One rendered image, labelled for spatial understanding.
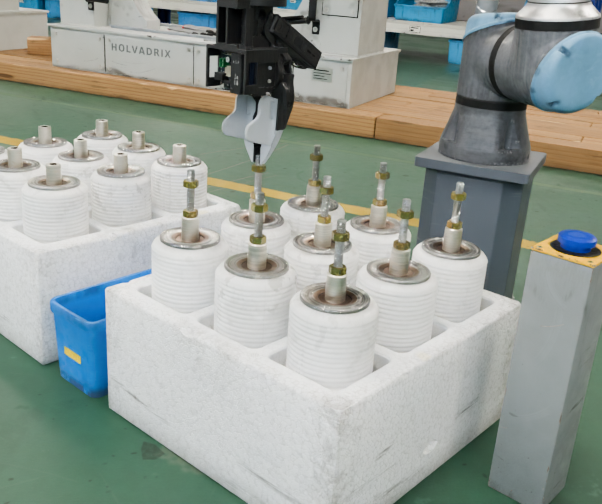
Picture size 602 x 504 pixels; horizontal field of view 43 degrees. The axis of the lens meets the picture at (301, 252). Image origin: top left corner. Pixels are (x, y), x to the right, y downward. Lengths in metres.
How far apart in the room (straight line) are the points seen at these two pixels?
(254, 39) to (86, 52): 2.61
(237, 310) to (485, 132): 0.57
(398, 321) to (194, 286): 0.25
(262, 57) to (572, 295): 0.45
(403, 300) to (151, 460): 0.37
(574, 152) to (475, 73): 1.43
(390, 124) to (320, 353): 2.05
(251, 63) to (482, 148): 0.46
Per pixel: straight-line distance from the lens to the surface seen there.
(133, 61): 3.38
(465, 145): 1.26
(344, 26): 2.96
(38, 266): 1.13
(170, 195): 1.29
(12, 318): 1.24
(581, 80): 1.15
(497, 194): 1.25
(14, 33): 4.25
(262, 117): 0.97
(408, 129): 2.76
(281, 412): 0.81
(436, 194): 1.27
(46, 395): 1.13
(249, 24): 0.94
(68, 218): 1.17
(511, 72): 1.17
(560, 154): 2.67
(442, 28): 5.48
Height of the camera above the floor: 0.58
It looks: 21 degrees down
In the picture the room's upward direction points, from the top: 4 degrees clockwise
